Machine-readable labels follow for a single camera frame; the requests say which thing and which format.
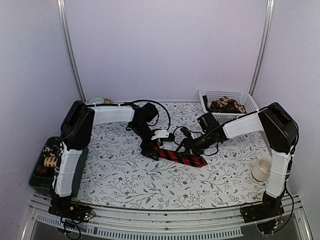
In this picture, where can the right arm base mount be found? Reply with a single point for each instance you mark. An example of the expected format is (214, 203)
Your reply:
(268, 208)

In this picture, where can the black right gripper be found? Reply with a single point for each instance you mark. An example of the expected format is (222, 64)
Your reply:
(187, 142)

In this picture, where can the yellow woven coaster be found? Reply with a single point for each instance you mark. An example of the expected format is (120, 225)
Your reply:
(107, 101)

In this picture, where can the left aluminium frame post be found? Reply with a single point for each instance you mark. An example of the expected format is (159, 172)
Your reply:
(62, 13)

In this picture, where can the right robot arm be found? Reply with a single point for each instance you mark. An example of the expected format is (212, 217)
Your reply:
(280, 129)

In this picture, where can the red black striped tie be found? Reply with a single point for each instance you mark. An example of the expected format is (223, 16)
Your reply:
(184, 159)

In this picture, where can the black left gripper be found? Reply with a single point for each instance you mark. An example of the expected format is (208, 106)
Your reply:
(145, 146)

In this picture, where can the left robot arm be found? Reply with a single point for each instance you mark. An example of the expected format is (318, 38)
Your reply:
(76, 132)

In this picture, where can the white perforated plastic basket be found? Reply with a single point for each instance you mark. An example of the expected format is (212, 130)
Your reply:
(206, 97)

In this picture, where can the floral patterned table mat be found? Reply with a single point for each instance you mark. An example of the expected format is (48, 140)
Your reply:
(117, 175)

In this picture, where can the brown patterned tie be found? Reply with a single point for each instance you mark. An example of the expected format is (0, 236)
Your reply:
(228, 106)

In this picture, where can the tan patterned rolled tie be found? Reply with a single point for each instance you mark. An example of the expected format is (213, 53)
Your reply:
(50, 161)

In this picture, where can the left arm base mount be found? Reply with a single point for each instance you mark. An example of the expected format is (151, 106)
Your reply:
(71, 214)

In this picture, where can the aluminium frame post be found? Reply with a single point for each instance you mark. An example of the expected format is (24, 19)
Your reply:
(263, 45)
(62, 13)

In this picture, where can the right aluminium frame post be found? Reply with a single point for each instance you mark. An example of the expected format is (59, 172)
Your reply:
(263, 45)

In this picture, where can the white ceramic mug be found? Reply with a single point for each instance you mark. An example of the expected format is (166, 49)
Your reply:
(262, 169)

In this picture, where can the black floral rolled tie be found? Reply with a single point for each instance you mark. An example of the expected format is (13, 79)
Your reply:
(51, 150)

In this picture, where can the dark green divided organizer box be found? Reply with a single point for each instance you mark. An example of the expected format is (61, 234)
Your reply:
(43, 185)

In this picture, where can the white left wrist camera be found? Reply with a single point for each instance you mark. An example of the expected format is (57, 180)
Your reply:
(163, 134)

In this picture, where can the light blue bowl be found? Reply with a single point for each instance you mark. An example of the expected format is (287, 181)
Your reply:
(96, 100)

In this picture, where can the slotted aluminium front rail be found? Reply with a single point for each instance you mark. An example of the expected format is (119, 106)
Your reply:
(210, 224)

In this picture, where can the dark red rolled tie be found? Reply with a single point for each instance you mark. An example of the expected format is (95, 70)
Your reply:
(45, 172)

